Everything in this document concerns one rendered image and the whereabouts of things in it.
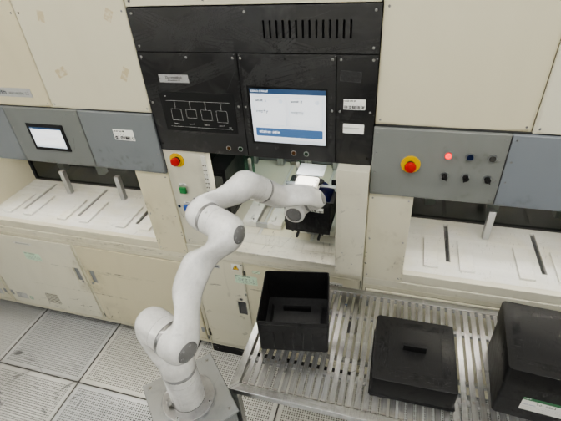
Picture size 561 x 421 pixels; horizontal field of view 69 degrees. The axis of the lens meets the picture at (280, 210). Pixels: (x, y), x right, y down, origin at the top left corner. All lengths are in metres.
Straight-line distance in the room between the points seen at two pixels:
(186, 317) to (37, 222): 1.57
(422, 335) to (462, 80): 0.92
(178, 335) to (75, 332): 1.92
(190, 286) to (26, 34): 1.22
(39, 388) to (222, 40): 2.29
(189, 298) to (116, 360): 1.64
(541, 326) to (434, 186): 0.58
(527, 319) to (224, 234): 1.07
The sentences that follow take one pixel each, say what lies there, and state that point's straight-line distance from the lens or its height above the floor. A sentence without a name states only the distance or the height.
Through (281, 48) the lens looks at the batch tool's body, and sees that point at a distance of 1.48.
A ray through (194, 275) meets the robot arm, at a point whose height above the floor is 1.31.
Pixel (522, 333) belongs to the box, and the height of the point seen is 1.01.
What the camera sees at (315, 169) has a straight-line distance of 1.85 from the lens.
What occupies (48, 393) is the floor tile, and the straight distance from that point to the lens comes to 2.96.
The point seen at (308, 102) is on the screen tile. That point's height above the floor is 1.64.
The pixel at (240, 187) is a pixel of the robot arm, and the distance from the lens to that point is 1.30.
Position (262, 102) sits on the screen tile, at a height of 1.63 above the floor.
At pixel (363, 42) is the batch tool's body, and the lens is 1.42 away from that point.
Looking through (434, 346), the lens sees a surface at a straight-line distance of 1.69.
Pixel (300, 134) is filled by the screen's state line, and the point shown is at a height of 1.51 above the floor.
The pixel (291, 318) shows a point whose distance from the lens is 1.83.
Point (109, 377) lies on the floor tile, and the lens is 2.85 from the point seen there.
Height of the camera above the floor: 2.18
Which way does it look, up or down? 36 degrees down
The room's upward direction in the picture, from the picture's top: 4 degrees counter-clockwise
